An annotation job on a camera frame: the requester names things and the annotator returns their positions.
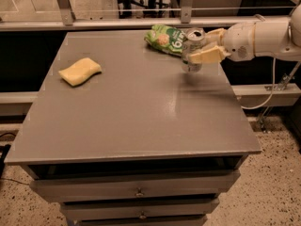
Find grey drawer cabinet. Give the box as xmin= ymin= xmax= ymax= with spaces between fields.
xmin=7 ymin=30 xmax=261 ymax=226

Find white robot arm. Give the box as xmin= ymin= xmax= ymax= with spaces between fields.
xmin=188 ymin=5 xmax=301 ymax=64

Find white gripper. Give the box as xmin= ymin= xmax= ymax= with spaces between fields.
xmin=188 ymin=23 xmax=255 ymax=64

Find yellow sponge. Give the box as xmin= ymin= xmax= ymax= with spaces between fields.
xmin=58 ymin=57 xmax=102 ymax=87

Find green rice chip bag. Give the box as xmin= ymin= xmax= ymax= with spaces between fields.
xmin=144 ymin=24 xmax=185 ymax=57

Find grey drawer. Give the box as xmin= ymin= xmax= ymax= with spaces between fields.
xmin=60 ymin=199 xmax=219 ymax=220
xmin=30 ymin=169 xmax=240 ymax=202

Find top grey drawer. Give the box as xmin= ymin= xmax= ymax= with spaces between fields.
xmin=30 ymin=169 xmax=240 ymax=202

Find silver green 7up can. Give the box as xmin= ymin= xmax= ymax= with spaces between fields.
xmin=182 ymin=27 xmax=206 ymax=73

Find black cable on floor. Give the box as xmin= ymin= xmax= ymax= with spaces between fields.
xmin=0 ymin=132 xmax=30 ymax=186

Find metal window railing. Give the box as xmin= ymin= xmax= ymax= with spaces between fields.
xmin=0 ymin=0 xmax=301 ymax=32

